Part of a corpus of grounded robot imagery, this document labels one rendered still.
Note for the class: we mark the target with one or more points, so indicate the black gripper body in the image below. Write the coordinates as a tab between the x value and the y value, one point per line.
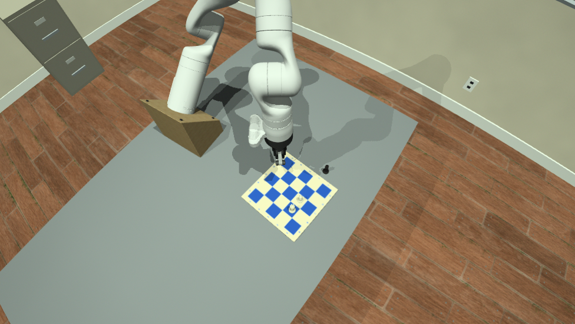
279	146

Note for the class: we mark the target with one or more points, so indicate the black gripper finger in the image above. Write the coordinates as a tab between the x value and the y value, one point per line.
280	158

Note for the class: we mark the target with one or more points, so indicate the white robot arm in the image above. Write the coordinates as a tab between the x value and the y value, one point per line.
266	79

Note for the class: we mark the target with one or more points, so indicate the blue and cream chessboard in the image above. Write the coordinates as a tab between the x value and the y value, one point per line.
280	187

